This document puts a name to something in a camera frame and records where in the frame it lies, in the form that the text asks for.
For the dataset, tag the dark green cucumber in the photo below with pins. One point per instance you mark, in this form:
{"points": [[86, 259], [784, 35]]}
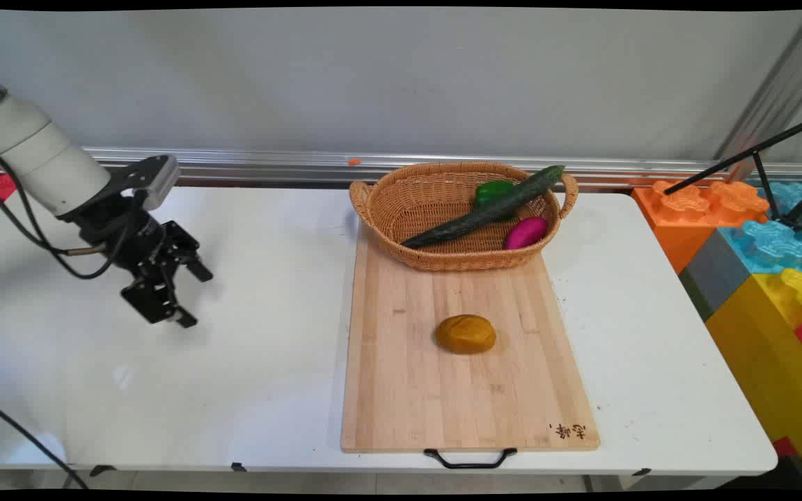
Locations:
{"points": [[484, 212]]}

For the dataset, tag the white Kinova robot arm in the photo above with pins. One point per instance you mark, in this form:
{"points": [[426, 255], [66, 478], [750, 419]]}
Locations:
{"points": [[32, 146]]}

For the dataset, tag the black tripod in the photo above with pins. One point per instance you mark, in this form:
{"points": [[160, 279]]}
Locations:
{"points": [[763, 147]]}

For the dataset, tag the orange giant building block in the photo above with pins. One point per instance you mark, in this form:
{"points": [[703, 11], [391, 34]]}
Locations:
{"points": [[679, 216]]}

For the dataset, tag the magenta toy eggplant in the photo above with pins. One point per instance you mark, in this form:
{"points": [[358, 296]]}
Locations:
{"points": [[525, 233]]}

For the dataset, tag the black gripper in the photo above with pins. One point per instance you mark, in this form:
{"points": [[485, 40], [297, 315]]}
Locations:
{"points": [[126, 233]]}

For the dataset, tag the woven wicker basket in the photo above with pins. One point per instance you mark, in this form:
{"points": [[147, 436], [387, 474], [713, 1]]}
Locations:
{"points": [[436, 202]]}

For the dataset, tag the green bell pepper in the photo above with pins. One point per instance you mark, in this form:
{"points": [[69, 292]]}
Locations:
{"points": [[491, 189]]}

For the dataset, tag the grey giant building block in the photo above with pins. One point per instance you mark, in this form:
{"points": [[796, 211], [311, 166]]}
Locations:
{"points": [[714, 275]]}

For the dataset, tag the orange-brown potato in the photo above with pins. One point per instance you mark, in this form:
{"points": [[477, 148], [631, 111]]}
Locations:
{"points": [[465, 334]]}

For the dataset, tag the yellow giant building block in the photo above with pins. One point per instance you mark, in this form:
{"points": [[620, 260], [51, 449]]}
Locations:
{"points": [[763, 348]]}

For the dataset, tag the aluminium rail along wall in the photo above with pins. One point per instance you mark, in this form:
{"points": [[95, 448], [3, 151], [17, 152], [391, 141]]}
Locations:
{"points": [[269, 165]]}

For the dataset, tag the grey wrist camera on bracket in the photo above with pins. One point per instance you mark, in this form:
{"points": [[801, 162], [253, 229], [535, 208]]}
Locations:
{"points": [[157, 179]]}

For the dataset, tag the blue giant building block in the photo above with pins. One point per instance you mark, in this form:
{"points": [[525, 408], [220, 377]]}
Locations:
{"points": [[773, 243]]}

